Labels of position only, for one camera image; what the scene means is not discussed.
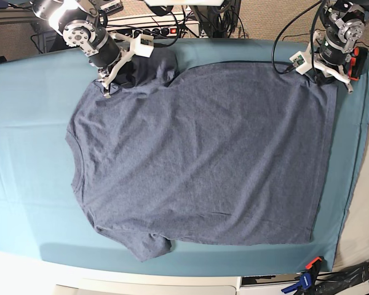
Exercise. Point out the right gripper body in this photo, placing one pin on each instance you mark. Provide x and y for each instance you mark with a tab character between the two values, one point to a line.
112	53

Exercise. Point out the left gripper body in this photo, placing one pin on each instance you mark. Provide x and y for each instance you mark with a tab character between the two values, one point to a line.
331	59

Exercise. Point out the blue-grey heather T-shirt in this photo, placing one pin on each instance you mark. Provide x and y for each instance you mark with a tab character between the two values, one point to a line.
220	154

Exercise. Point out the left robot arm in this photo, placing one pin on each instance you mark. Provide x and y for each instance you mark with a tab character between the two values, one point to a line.
344	21

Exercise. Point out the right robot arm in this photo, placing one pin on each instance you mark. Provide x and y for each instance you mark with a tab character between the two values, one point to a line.
78	23

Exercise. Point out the orange black clamp upper right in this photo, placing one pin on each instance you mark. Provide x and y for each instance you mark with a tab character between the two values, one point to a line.
357	62

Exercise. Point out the black plastic bag bottom right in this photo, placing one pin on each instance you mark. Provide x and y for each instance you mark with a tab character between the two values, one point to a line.
336	282

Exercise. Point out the orange blue clamp bottom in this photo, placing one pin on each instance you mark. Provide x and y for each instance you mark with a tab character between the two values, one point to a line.
307	279

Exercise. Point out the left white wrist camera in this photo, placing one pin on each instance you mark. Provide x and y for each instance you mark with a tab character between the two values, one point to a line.
301	61

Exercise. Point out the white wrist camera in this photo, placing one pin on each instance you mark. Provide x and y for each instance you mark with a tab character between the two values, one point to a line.
301	61
142	45

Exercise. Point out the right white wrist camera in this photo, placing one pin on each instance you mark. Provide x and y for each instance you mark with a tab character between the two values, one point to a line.
142	45

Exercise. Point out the white power strip red switch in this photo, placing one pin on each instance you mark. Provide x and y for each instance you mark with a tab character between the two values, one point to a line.
168	32

